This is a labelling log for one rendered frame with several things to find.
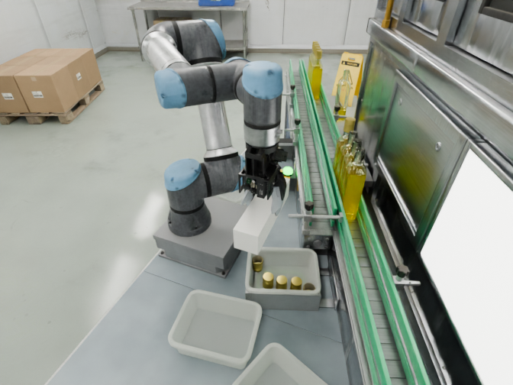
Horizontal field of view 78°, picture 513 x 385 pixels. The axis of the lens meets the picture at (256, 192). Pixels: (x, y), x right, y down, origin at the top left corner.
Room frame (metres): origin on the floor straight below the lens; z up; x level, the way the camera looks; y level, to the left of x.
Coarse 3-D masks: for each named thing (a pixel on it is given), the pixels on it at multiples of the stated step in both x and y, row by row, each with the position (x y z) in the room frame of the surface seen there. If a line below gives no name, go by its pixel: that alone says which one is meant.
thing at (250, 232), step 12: (288, 180) 0.71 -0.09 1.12; (288, 192) 0.71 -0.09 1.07; (252, 204) 0.60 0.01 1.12; (264, 204) 0.60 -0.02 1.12; (252, 216) 0.56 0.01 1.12; (264, 216) 0.56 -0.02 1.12; (276, 216) 0.62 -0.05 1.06; (240, 228) 0.52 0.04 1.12; (252, 228) 0.52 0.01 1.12; (264, 228) 0.53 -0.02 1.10; (240, 240) 0.51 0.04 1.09; (252, 240) 0.50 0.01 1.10; (264, 240) 0.53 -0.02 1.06; (252, 252) 0.50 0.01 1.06
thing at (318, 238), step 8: (312, 232) 0.74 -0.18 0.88; (320, 232) 0.74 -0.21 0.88; (328, 232) 0.74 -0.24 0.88; (304, 240) 0.73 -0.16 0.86; (312, 240) 0.73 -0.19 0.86; (320, 240) 0.73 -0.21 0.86; (328, 240) 0.72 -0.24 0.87; (312, 248) 0.73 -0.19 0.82; (320, 248) 0.73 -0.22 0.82; (328, 248) 0.72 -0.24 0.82
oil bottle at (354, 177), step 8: (352, 168) 0.81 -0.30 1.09; (360, 168) 0.81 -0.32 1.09; (344, 176) 0.85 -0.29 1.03; (352, 176) 0.81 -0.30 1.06; (360, 176) 0.80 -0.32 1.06; (344, 184) 0.83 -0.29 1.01; (352, 184) 0.81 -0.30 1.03; (360, 184) 0.80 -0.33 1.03; (344, 192) 0.81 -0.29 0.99; (352, 192) 0.80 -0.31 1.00; (360, 192) 0.80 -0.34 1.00; (344, 200) 0.81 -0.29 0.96; (352, 200) 0.80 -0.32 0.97; (344, 208) 0.81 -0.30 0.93; (352, 208) 0.80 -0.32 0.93; (352, 216) 0.80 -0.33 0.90
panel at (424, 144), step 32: (416, 96) 0.84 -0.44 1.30; (384, 128) 1.01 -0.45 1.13; (416, 128) 0.79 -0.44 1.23; (448, 128) 0.64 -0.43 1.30; (384, 160) 0.94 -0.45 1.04; (416, 160) 0.74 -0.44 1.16; (448, 160) 0.59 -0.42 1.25; (416, 192) 0.68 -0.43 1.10; (448, 192) 0.55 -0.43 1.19; (416, 224) 0.62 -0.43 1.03; (448, 320) 0.37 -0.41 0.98; (480, 384) 0.24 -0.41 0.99
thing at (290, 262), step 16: (272, 256) 0.70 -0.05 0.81; (288, 256) 0.70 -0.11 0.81; (304, 256) 0.70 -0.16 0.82; (256, 272) 0.67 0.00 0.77; (272, 272) 0.67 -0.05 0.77; (288, 272) 0.67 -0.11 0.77; (304, 272) 0.67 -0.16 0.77; (256, 288) 0.60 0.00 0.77; (272, 288) 0.60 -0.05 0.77; (288, 288) 0.60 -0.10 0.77; (320, 288) 0.55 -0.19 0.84
